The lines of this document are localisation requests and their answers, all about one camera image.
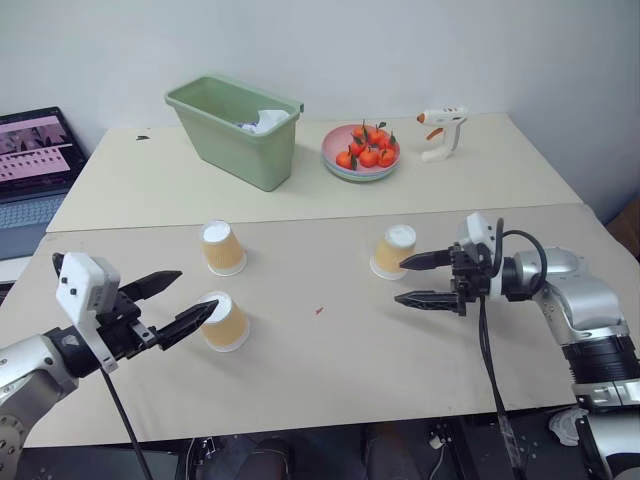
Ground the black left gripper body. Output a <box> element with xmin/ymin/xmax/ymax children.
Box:
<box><xmin>94</xmin><ymin>293</ymin><xmax>164</xmax><ymax>361</ymax></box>

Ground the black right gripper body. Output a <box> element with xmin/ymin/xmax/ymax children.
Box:
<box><xmin>448</xmin><ymin>242</ymin><xmax>495</xmax><ymax>318</ymax></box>

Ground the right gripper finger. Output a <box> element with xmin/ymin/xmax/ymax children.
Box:
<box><xmin>393</xmin><ymin>289</ymin><xmax>459</xmax><ymax>314</ymax></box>
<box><xmin>399</xmin><ymin>249</ymin><xmax>454</xmax><ymax>272</ymax></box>

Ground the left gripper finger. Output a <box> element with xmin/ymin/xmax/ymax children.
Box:
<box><xmin>157</xmin><ymin>298</ymin><xmax>220</xmax><ymax>352</ymax></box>
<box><xmin>120</xmin><ymin>270</ymin><xmax>184</xmax><ymax>303</ymax></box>

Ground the crumpled white paper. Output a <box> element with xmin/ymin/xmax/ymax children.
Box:
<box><xmin>238</xmin><ymin>108</ymin><xmax>292</xmax><ymax>137</ymax></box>

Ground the tan paper cup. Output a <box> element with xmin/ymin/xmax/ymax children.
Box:
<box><xmin>198</xmin><ymin>291</ymin><xmax>251</xmax><ymax>354</ymax></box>
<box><xmin>369</xmin><ymin>224</ymin><xmax>418</xmax><ymax>281</ymax></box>
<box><xmin>200</xmin><ymin>219</ymin><xmax>248</xmax><ymax>277</ymax></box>

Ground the pale green plate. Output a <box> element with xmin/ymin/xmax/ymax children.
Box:
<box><xmin>323</xmin><ymin>160</ymin><xmax>402</xmax><ymax>185</ymax></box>

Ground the white orange glue gun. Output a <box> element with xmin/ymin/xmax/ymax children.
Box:
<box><xmin>415</xmin><ymin>105</ymin><xmax>469</xmax><ymax>165</ymax></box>

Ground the pink plate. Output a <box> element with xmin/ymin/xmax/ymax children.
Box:
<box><xmin>320</xmin><ymin>124</ymin><xmax>403</xmax><ymax>177</ymax></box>

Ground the green plastic bin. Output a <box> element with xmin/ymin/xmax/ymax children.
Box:
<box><xmin>164</xmin><ymin>75</ymin><xmax>305</xmax><ymax>193</ymax></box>

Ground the crumpled white object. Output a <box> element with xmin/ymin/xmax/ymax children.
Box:
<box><xmin>548</xmin><ymin>406</ymin><xmax>590</xmax><ymax>448</ymax></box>

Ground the open laptop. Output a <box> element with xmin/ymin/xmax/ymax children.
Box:
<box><xmin>0</xmin><ymin>105</ymin><xmax>88</xmax><ymax>262</ymax></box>

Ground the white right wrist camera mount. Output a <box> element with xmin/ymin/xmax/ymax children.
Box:
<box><xmin>458</xmin><ymin>211</ymin><xmax>504</xmax><ymax>302</ymax></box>

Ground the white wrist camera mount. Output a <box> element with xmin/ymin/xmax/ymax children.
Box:
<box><xmin>52</xmin><ymin>251</ymin><xmax>123</xmax><ymax>374</ymax></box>
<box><xmin>458</xmin><ymin>211</ymin><xmax>504</xmax><ymax>302</ymax></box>

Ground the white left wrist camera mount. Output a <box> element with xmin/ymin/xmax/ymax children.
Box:
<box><xmin>52</xmin><ymin>251</ymin><xmax>123</xmax><ymax>374</ymax></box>

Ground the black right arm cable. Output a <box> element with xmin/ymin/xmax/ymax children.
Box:
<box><xmin>478</xmin><ymin>217</ymin><xmax>548</xmax><ymax>480</ymax></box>

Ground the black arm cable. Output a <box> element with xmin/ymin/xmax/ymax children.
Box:
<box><xmin>101</xmin><ymin>367</ymin><xmax>154</xmax><ymax>480</ymax></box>
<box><xmin>478</xmin><ymin>217</ymin><xmax>548</xmax><ymax>480</ymax></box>

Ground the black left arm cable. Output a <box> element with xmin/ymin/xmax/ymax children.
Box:
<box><xmin>101</xmin><ymin>367</ymin><xmax>154</xmax><ymax>480</ymax></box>

